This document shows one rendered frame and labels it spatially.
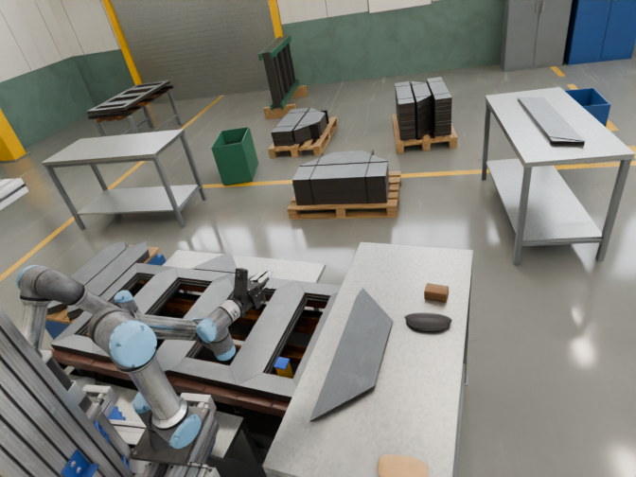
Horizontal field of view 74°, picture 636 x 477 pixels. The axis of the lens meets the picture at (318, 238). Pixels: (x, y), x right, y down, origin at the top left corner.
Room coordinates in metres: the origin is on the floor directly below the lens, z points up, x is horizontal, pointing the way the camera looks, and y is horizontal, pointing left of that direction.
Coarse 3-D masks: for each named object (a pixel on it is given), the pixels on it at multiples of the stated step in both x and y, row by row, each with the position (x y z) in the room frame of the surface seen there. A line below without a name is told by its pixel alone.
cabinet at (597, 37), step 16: (576, 0) 7.79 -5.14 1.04; (592, 0) 7.62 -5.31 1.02; (608, 0) 7.53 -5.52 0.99; (624, 0) 7.47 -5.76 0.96; (576, 16) 7.68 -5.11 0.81; (592, 16) 7.60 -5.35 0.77; (608, 16) 7.54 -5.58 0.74; (624, 16) 7.46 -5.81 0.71; (576, 32) 7.67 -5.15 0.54; (592, 32) 7.59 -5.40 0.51; (608, 32) 7.52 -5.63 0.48; (624, 32) 7.44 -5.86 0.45; (576, 48) 7.65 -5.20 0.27; (592, 48) 7.57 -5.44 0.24; (608, 48) 7.50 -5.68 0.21; (624, 48) 7.42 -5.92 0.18
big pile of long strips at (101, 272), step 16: (96, 256) 2.70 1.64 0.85; (112, 256) 2.66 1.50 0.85; (128, 256) 2.61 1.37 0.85; (144, 256) 2.61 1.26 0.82; (80, 272) 2.53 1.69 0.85; (96, 272) 2.50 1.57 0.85; (112, 272) 2.46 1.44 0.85; (96, 288) 2.30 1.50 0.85; (48, 304) 2.22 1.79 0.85; (64, 304) 2.21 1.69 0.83
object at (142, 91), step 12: (144, 84) 8.84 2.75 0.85; (156, 84) 8.76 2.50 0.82; (120, 96) 8.21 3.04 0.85; (132, 96) 8.02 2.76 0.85; (144, 96) 7.88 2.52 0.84; (156, 96) 8.40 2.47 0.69; (168, 96) 8.68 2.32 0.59; (96, 108) 7.61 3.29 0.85; (108, 108) 7.42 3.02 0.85; (120, 108) 7.30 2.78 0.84; (132, 108) 7.60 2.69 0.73; (144, 108) 8.88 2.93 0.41; (96, 120) 7.42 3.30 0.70; (108, 120) 7.34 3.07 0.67; (132, 120) 7.37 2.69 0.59; (144, 120) 8.72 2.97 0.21; (168, 120) 8.34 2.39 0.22; (180, 120) 8.68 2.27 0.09
